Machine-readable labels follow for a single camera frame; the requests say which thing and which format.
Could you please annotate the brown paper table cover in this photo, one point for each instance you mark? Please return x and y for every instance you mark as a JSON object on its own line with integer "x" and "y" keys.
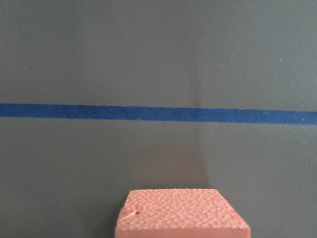
{"x": 68, "y": 178}

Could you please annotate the orange foam cube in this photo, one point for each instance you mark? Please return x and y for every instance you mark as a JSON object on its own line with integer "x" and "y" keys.
{"x": 179, "y": 213}

